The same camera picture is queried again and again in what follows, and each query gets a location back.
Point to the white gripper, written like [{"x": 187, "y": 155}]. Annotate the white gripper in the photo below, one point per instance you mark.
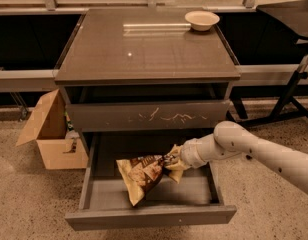
[{"x": 188, "y": 153}]

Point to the brown chip bag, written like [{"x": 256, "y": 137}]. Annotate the brown chip bag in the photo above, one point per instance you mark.
[{"x": 141, "y": 175}]

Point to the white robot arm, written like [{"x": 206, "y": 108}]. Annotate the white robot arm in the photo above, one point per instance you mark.
[{"x": 229, "y": 139}]

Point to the closed grey top drawer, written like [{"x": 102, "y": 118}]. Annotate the closed grey top drawer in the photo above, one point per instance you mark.
[{"x": 147, "y": 116}]

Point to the open grey middle drawer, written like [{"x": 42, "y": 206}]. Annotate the open grey middle drawer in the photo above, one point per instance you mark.
[{"x": 104, "y": 202}]

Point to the grey drawer cabinet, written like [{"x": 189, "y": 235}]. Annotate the grey drawer cabinet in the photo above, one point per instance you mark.
[{"x": 144, "y": 55}]

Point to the open cardboard box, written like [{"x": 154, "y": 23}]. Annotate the open cardboard box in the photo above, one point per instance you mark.
[{"x": 47, "y": 126}]

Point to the beige paper bowl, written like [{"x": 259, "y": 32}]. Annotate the beige paper bowl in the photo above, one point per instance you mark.
[{"x": 202, "y": 20}]

